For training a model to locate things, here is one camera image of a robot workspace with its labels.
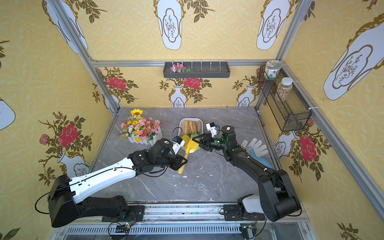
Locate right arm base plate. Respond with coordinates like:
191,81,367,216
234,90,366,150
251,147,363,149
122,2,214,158
221,204,266,221

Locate yellow handle tool front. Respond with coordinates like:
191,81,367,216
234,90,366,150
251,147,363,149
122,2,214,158
178,140,199,175

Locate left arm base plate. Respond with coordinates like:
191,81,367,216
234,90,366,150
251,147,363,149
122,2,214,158
102,205,145,223

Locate patterned lid jar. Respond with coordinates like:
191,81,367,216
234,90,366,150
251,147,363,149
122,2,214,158
264,60,283,81

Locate white storage box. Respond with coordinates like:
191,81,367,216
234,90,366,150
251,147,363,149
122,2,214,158
178,118,204,148

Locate white work glove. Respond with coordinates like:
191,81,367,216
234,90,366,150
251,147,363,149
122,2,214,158
241,138,269,158

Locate blue metal shovel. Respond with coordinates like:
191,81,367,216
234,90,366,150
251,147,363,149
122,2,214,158
197,121,202,135

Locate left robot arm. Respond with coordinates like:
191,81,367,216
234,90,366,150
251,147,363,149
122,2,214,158
47,137,187,228

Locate light blue dustpan scoop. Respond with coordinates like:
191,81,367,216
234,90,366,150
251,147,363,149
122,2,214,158
247,147,272,168

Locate pink flowers in tray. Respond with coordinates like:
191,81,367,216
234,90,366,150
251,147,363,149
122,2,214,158
170,63,192,73

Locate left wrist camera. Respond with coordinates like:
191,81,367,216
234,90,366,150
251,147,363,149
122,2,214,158
172,136,185,155

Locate artificial flower basket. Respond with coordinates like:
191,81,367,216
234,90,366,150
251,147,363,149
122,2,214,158
119,109,163,146

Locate purple shovel pink handle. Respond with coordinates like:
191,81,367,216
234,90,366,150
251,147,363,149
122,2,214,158
192,121,197,135

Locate left circuit board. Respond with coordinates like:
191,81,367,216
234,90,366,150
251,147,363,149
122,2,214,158
115,221,136,235

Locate black wire basket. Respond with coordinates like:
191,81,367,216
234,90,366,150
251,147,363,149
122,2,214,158
259,66,312,132

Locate grey wall shelf tray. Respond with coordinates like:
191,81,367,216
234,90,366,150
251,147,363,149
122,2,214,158
163,61,231,79

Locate right circuit board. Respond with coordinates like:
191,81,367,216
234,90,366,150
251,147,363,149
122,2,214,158
239,224,257,240

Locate clear white-lid jar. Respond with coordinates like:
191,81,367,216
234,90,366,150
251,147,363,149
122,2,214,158
275,77,293,102

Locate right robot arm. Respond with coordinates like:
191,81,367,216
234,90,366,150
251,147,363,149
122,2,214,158
192,125,302,222

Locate yellow shovel pile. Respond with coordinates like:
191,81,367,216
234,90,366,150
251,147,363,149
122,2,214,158
182,134,191,145

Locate circuit board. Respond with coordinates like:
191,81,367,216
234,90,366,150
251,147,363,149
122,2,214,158
239,224,257,240
115,221,136,235

